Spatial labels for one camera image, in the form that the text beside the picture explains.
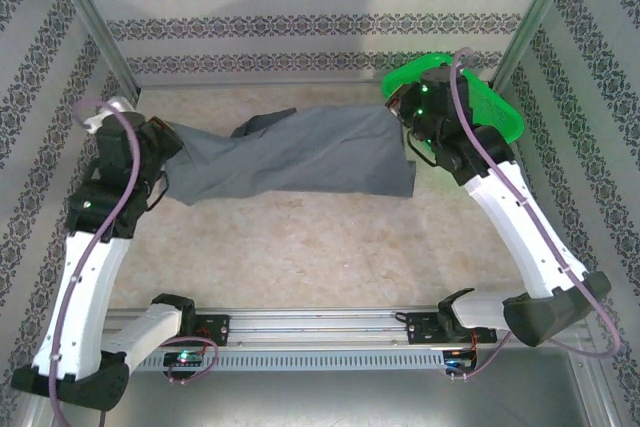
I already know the grey t-shirt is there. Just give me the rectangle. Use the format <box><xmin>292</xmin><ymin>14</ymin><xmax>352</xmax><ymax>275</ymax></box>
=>
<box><xmin>162</xmin><ymin>102</ymin><xmax>417</xmax><ymax>208</ymax></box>

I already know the green plastic mesh basket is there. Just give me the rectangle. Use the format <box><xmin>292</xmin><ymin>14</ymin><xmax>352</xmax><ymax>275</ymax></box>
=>
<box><xmin>380</xmin><ymin>51</ymin><xmax>525</xmax><ymax>146</ymax></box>

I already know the left controller board green light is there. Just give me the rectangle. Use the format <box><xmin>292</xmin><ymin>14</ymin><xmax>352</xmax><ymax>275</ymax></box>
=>
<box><xmin>163</xmin><ymin>350</ymin><xmax>205</xmax><ymax>368</ymax></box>

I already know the right controller board blue light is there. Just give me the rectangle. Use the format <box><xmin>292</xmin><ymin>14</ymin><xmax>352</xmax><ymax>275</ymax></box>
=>
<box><xmin>443</xmin><ymin>349</ymin><xmax>479</xmax><ymax>373</ymax></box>

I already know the grey metal sheet panel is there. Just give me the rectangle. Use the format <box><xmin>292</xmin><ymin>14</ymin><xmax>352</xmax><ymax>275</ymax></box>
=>
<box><xmin>24</xmin><ymin>346</ymin><xmax>616</xmax><ymax>427</ymax></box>

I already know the right gripper thin black cable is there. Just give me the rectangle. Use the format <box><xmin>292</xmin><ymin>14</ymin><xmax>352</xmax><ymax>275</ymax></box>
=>
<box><xmin>405</xmin><ymin>129</ymin><xmax>441</xmax><ymax>168</ymax></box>

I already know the gripper thin black cable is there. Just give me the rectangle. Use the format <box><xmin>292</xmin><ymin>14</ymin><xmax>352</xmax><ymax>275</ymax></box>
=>
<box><xmin>405</xmin><ymin>129</ymin><xmax>441</xmax><ymax>168</ymax></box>
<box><xmin>144</xmin><ymin>169</ymin><xmax>171</xmax><ymax>212</ymax></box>

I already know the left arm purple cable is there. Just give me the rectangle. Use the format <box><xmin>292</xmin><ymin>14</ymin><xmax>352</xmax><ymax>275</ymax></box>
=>
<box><xmin>47</xmin><ymin>96</ymin><xmax>220</xmax><ymax>427</ymax></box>

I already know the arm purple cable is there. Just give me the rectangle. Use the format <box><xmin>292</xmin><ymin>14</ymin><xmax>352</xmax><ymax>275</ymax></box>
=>
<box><xmin>447</xmin><ymin>46</ymin><xmax>622</xmax><ymax>383</ymax></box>
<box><xmin>47</xmin><ymin>96</ymin><xmax>220</xmax><ymax>427</ymax></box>

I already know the left gripper thin black cable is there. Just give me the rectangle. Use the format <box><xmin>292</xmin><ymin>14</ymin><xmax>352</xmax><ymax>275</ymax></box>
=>
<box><xmin>144</xmin><ymin>169</ymin><xmax>171</xmax><ymax>212</ymax></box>

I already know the aluminium back floor rail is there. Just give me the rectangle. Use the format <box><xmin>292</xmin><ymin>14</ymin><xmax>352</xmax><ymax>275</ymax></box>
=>
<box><xmin>137</xmin><ymin>77</ymin><xmax>384</xmax><ymax>92</ymax></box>

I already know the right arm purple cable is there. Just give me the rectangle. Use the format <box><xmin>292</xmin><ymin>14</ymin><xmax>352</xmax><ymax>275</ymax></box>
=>
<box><xmin>447</xmin><ymin>46</ymin><xmax>622</xmax><ymax>383</ymax></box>

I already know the aluminium frame post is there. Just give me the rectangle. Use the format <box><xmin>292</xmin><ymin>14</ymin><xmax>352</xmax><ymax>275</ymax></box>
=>
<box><xmin>42</xmin><ymin>0</ymin><xmax>143</xmax><ymax>103</ymax></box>
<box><xmin>489</xmin><ymin>0</ymin><xmax>585</xmax><ymax>91</ymax></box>

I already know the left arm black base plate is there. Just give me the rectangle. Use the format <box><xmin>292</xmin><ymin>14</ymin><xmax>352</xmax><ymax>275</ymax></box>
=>
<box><xmin>192</xmin><ymin>314</ymin><xmax>232</xmax><ymax>348</ymax></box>

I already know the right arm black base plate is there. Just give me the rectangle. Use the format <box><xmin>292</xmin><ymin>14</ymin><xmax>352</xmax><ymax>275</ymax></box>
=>
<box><xmin>405</xmin><ymin>310</ymin><xmax>497</xmax><ymax>347</ymax></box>

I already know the aluminium mounting rail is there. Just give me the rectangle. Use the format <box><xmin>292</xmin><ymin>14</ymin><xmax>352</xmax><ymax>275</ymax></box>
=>
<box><xmin>107</xmin><ymin>306</ymin><xmax>591</xmax><ymax>348</ymax></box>

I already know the slotted grey cable duct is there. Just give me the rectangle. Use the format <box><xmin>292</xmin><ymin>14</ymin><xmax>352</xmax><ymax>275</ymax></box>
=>
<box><xmin>134</xmin><ymin>350</ymin><xmax>481</xmax><ymax>373</ymax></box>

